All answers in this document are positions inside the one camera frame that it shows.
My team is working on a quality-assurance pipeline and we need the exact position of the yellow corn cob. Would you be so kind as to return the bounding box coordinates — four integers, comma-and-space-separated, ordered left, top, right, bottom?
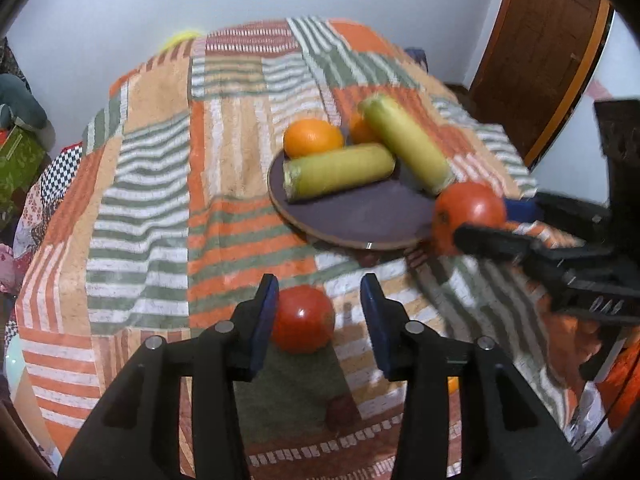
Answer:
282, 143, 397, 204
357, 94, 457, 196

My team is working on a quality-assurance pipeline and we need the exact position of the red tomato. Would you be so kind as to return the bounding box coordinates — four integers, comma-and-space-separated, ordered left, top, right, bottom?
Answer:
431, 181, 508, 257
270, 285, 336, 354

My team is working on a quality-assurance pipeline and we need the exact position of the purple plate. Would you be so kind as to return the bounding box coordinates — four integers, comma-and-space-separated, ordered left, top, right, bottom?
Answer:
267, 125, 453, 252

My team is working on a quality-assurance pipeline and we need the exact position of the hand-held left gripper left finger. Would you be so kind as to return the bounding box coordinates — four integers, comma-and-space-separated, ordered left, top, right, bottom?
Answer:
57, 273, 281, 480

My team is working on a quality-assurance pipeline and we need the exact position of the dark red jujube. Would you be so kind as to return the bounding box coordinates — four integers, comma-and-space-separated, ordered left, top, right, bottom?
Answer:
325, 395, 361, 428

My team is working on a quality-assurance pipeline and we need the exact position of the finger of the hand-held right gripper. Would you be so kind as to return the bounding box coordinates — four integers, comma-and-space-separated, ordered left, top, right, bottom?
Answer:
504, 192, 613, 226
452, 223, 588, 288

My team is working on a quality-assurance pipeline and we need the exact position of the pale teal basin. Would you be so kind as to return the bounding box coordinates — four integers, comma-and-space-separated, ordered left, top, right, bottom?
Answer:
2, 335, 26, 391

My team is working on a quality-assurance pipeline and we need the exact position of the grey blue bag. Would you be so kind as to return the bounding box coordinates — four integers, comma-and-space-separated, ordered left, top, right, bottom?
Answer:
404, 47, 430, 72

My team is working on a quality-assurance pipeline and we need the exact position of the orange cloth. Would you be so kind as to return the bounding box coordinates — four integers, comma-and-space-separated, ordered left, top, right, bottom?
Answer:
597, 342, 640, 413

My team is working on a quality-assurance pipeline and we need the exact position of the yellow ring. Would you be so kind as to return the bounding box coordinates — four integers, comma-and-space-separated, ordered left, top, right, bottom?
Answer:
160, 29, 203, 51

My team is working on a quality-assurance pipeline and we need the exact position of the floral bed sheet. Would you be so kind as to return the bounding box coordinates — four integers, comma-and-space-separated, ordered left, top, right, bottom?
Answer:
12, 180, 56, 261

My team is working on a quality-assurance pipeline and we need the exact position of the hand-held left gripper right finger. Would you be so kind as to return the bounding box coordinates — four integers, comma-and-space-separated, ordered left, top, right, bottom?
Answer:
360, 273, 583, 480

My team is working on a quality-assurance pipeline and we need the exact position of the large orange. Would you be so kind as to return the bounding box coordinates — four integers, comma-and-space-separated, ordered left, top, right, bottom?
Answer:
283, 118, 346, 160

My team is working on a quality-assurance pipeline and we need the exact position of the black white checkered cloth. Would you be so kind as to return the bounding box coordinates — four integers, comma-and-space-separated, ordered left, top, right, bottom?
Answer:
40, 142, 83, 206

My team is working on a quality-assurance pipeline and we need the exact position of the striped patchwork blanket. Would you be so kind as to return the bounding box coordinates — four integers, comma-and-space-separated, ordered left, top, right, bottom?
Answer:
12, 16, 586, 478

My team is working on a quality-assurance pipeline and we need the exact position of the wooden door with frame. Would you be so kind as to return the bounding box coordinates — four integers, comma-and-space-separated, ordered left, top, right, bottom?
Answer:
470, 0, 615, 168

